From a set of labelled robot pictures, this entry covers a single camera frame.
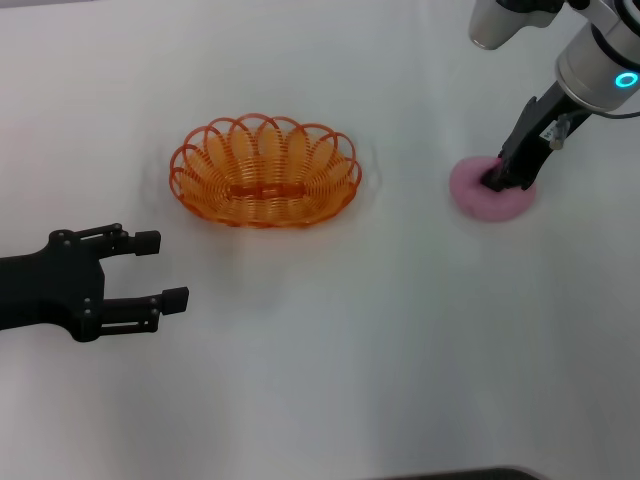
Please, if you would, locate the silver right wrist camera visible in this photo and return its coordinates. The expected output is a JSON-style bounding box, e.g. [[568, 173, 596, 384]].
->
[[468, 0, 569, 51]]

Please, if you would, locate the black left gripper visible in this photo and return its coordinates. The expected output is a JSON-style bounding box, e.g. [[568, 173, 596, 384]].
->
[[0, 222, 191, 343]]

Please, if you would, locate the pink soft peach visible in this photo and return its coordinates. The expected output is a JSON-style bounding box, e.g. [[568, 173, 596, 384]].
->
[[448, 155, 539, 223]]

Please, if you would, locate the black rounded robot base edge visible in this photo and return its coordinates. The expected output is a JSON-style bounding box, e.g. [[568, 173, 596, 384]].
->
[[394, 466, 544, 480]]

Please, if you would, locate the orange plastic wire basket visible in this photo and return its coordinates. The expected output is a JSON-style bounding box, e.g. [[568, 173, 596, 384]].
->
[[168, 113, 362, 230]]

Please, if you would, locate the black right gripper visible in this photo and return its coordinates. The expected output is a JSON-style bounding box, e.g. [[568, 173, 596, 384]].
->
[[481, 79, 592, 195]]

